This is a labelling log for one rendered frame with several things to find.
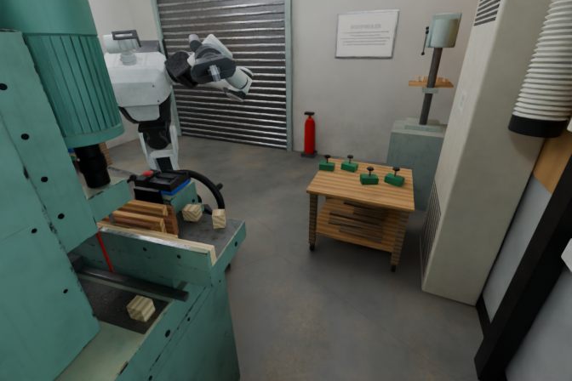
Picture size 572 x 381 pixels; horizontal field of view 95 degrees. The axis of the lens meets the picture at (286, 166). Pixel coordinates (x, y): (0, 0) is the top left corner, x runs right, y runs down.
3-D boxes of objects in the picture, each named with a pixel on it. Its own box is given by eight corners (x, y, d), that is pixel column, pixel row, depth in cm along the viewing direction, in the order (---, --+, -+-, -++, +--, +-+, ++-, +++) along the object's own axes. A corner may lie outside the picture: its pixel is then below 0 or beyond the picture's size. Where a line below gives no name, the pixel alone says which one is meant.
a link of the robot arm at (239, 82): (226, 84, 96) (252, 103, 114) (237, 58, 96) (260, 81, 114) (205, 78, 100) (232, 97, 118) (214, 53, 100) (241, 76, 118)
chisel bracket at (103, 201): (134, 204, 75) (126, 177, 71) (88, 235, 63) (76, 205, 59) (113, 200, 77) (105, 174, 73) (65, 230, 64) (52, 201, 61)
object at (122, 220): (159, 236, 74) (155, 223, 72) (154, 241, 73) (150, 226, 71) (97, 224, 80) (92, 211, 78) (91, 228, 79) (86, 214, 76)
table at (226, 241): (258, 218, 92) (257, 203, 89) (214, 289, 65) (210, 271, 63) (119, 196, 107) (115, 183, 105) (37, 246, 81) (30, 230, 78)
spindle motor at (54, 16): (141, 130, 68) (105, -13, 55) (75, 156, 53) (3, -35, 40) (88, 126, 72) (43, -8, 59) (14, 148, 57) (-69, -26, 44)
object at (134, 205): (171, 225, 79) (166, 205, 76) (167, 230, 77) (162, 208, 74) (123, 217, 84) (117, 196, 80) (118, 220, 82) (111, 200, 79)
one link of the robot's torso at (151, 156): (162, 184, 174) (140, 122, 145) (190, 180, 178) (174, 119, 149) (159, 200, 162) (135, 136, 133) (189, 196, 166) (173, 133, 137)
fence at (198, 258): (213, 266, 64) (209, 249, 62) (209, 271, 63) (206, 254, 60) (36, 227, 79) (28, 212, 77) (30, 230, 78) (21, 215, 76)
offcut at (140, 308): (145, 322, 62) (141, 310, 60) (130, 318, 63) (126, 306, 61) (155, 309, 65) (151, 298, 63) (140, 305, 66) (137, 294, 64)
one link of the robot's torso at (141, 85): (121, 97, 143) (90, 29, 116) (186, 93, 150) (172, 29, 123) (111, 134, 125) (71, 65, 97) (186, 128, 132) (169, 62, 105)
